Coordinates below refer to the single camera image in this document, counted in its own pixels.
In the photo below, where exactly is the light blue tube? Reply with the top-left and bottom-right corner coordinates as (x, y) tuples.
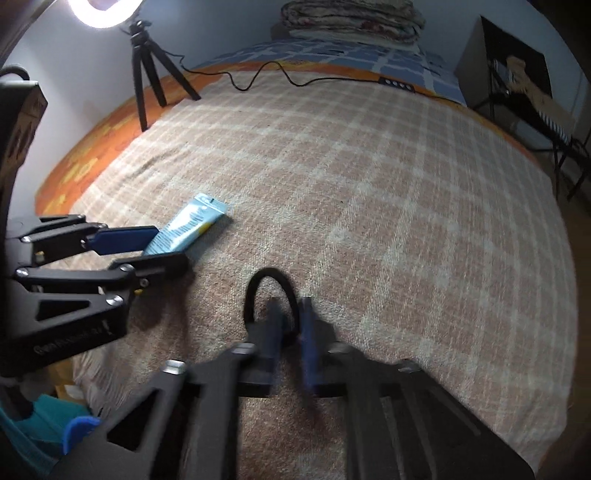
(142, 193), (228, 256)

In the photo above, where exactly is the black hair tie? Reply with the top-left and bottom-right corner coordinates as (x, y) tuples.
(242, 267), (302, 342)

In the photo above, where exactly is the blue plastic basket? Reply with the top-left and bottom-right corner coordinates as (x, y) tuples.
(62, 416), (101, 455)

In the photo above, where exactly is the beige plaid blanket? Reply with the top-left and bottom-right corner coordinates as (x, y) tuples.
(73, 71), (578, 468)

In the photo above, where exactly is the black tripod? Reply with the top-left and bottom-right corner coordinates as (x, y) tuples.
(126, 17), (201, 132)

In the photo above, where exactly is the blue checkered sheet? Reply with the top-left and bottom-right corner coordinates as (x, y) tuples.
(200, 38), (466, 105)

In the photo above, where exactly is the folded quilt stack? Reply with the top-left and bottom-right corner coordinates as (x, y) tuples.
(280, 1), (426, 45)

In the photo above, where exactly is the black bedside stand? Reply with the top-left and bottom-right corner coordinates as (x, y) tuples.
(455, 16), (580, 154)

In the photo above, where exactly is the ring light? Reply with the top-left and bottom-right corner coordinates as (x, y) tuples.
(67, 0), (143, 29)

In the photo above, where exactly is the black power cable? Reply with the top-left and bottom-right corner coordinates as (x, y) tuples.
(156, 48), (468, 107)

